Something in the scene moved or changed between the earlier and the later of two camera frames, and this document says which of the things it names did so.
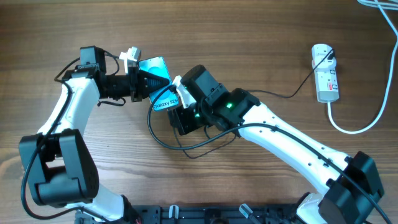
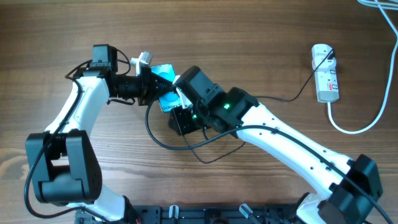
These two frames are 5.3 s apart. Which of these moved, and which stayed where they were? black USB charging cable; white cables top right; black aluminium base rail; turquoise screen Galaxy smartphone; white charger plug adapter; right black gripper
Moved: turquoise screen Galaxy smartphone; black USB charging cable
Stayed: black aluminium base rail; right black gripper; white cables top right; white charger plug adapter
